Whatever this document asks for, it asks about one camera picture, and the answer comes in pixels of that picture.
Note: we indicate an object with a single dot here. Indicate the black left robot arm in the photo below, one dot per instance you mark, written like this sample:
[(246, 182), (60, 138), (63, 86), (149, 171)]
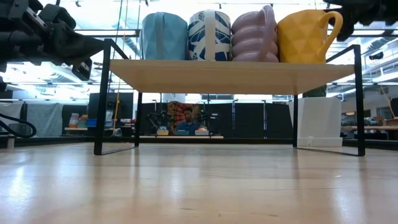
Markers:
[(12, 37)]

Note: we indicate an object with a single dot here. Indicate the black partition panels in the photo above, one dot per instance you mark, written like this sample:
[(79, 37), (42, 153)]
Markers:
[(248, 119)]

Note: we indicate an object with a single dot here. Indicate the black aluminium rig frame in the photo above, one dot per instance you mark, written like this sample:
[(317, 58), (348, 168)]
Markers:
[(62, 140)]

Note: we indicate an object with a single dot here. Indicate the light blue faceted mug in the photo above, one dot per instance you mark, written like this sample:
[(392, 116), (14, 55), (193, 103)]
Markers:
[(163, 37)]

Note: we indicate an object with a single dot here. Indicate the patterned cloth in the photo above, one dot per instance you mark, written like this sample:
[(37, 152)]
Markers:
[(175, 109)]

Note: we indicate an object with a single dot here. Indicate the wooden shelf riser black legs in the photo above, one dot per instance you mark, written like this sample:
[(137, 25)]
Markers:
[(217, 77)]

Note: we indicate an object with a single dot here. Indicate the white hexagonal planter pot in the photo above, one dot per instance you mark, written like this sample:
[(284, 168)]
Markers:
[(317, 121)]

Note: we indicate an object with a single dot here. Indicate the black screen panel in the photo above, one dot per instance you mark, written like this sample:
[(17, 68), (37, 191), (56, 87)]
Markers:
[(124, 105)]

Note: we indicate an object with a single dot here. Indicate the cardboard box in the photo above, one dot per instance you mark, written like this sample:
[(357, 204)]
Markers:
[(392, 121)]

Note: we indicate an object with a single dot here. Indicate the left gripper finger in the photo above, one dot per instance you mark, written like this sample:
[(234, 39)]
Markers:
[(77, 48)]

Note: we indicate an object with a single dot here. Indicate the white container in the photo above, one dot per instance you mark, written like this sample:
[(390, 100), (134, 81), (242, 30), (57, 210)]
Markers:
[(109, 119)]

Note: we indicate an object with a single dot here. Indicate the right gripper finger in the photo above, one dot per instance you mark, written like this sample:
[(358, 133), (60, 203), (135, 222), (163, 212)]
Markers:
[(357, 6)]

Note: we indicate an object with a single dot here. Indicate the blue bin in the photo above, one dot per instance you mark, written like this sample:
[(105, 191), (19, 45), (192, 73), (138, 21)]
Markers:
[(91, 122)]

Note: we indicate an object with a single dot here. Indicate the grey fabric partition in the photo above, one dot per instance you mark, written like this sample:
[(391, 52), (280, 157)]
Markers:
[(46, 119)]

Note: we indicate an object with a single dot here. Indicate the white blue patterned mug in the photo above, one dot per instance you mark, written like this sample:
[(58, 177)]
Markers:
[(199, 40)]

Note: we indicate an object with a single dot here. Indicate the purple ribbed mug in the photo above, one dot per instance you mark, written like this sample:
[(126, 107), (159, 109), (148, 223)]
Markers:
[(255, 40)]

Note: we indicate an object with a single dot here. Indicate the black ceiling-mounted device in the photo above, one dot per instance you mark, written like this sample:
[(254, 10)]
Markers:
[(376, 56)]

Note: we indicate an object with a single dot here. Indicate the person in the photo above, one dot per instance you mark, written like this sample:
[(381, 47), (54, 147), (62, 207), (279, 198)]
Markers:
[(188, 124)]

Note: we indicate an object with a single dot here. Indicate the orange faceted mug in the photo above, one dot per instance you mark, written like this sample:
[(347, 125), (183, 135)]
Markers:
[(298, 37)]

